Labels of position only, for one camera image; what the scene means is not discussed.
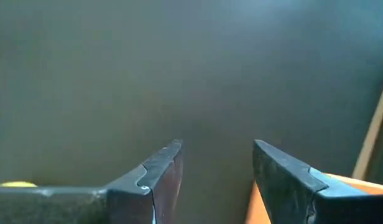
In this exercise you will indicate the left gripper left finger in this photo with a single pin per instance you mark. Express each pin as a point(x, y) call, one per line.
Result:
point(160, 174)

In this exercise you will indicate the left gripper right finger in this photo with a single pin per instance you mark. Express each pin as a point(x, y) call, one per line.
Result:
point(281, 186)

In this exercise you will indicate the yellow lemon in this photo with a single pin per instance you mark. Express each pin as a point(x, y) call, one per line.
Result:
point(17, 184)

